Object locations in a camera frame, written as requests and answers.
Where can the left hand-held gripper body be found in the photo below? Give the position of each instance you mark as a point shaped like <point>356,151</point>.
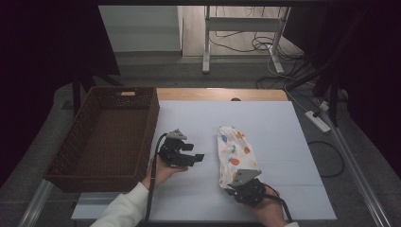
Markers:
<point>171,154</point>

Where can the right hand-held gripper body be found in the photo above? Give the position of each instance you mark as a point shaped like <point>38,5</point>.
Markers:
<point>250,194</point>

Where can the white pants with coloured dots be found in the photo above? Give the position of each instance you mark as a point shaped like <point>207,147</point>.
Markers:
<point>235,151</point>

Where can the brown wicker basket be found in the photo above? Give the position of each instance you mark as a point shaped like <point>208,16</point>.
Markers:
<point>104,142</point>

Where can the person's left hand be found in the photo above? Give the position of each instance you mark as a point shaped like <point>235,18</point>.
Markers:
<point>160,175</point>

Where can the person's right hand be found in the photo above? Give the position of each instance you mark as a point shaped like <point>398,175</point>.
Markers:
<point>271,211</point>

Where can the white table mat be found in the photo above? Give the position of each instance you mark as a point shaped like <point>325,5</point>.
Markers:
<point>220,113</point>

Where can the white power strip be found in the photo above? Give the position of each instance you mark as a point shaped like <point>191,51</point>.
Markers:
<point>317,122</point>

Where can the black stand legs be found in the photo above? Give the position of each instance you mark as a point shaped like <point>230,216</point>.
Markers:
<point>76,91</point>

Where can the white cabinet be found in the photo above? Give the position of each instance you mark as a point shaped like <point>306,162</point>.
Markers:
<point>142,28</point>

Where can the black stand with long pole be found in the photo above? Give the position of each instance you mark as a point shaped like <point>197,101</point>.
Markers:
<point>334,94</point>

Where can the dark curtain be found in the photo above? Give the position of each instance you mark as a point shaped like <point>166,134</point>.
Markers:
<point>47,47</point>
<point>372,63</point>

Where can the silver metal rail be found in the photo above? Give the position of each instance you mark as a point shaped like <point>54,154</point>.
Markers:
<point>356,170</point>
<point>36,201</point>

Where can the white metal desk frame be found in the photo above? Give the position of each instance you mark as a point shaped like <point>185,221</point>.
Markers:
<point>242,24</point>

